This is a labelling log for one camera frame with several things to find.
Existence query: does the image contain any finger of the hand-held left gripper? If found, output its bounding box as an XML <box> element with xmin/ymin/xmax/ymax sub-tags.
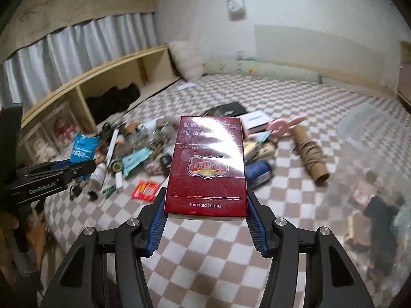
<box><xmin>62</xmin><ymin>160</ymin><xmax>97</xmax><ymax>183</ymax></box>
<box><xmin>48</xmin><ymin>160</ymin><xmax>76</xmax><ymax>171</ymax></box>

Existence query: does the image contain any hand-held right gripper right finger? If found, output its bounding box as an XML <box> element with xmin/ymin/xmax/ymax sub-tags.
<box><xmin>246</xmin><ymin>191</ymin><xmax>376</xmax><ymax>308</ymax></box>

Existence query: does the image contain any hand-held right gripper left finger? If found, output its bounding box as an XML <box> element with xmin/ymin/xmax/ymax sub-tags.
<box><xmin>39</xmin><ymin>187</ymin><xmax>168</xmax><ymax>308</ymax></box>

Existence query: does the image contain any red cigarette box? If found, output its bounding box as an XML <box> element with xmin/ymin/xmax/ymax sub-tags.
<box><xmin>164</xmin><ymin>115</ymin><xmax>248</xmax><ymax>221</ymax></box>

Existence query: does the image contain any clear plastic bag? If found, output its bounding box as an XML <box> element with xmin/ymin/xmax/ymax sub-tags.
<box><xmin>321</xmin><ymin>103</ymin><xmax>411</xmax><ymax>291</ymax></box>

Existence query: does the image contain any small white bottle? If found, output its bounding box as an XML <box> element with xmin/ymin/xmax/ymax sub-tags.
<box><xmin>90</xmin><ymin>162</ymin><xmax>107</xmax><ymax>197</ymax></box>

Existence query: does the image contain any blue packet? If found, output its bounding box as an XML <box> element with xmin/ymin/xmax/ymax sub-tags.
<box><xmin>70</xmin><ymin>134</ymin><xmax>101</xmax><ymax>180</ymax></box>

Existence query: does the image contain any framed red white picture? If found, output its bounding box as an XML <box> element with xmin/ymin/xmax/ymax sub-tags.
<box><xmin>19</xmin><ymin>101</ymin><xmax>81</xmax><ymax>165</ymax></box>

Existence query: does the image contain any red packet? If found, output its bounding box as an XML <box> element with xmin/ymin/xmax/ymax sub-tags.
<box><xmin>131</xmin><ymin>180</ymin><xmax>160</xmax><ymax>202</ymax></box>

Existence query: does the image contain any teal packet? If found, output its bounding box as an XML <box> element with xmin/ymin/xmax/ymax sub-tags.
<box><xmin>122</xmin><ymin>148</ymin><xmax>153</xmax><ymax>178</ymax></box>

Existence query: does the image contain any blue cylindrical can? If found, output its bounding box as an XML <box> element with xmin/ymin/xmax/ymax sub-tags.
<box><xmin>247</xmin><ymin>160</ymin><xmax>274</xmax><ymax>189</ymax></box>

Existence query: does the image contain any black cloth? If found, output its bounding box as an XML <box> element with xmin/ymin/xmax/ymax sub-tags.
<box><xmin>86</xmin><ymin>83</ymin><xmax>142</xmax><ymax>124</ymax></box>

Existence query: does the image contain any pile of assorted small things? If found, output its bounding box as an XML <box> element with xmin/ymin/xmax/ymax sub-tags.
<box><xmin>96</xmin><ymin>117</ymin><xmax>180</xmax><ymax>180</ymax></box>

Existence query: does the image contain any cardboard tube with twine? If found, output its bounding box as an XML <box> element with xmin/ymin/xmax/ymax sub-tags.
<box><xmin>291</xmin><ymin>125</ymin><xmax>331</xmax><ymax>185</ymax></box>

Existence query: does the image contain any wooden shelf unit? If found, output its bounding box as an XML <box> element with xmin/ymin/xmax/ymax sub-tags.
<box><xmin>19</xmin><ymin>44</ymin><xmax>181</xmax><ymax>167</ymax></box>

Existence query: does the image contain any white box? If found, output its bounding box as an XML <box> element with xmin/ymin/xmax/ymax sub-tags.
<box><xmin>241</xmin><ymin>111</ymin><xmax>269</xmax><ymax>136</ymax></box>

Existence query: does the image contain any pink plastic toy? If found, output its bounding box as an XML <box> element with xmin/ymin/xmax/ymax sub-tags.
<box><xmin>267</xmin><ymin>115</ymin><xmax>304</xmax><ymax>139</ymax></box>

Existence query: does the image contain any grey curtain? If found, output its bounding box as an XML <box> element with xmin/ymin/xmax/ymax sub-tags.
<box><xmin>0</xmin><ymin>11</ymin><xmax>158</xmax><ymax>110</ymax></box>

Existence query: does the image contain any dark cloth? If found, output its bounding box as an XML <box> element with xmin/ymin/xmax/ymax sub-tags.
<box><xmin>363</xmin><ymin>196</ymin><xmax>406</xmax><ymax>274</ymax></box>

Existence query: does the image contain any black flat box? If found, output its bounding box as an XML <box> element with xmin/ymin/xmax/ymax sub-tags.
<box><xmin>202</xmin><ymin>102</ymin><xmax>248</xmax><ymax>118</ymax></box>

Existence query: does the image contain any white pillow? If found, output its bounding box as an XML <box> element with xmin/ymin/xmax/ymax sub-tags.
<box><xmin>169</xmin><ymin>38</ymin><xmax>205</xmax><ymax>81</ymax></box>

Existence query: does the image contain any green bolster pillow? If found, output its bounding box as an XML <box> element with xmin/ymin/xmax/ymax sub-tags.
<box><xmin>202</xmin><ymin>59</ymin><xmax>322</xmax><ymax>86</ymax></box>

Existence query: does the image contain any white wall panel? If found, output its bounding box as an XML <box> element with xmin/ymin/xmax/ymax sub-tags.
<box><xmin>254</xmin><ymin>25</ymin><xmax>402</xmax><ymax>97</ymax></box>

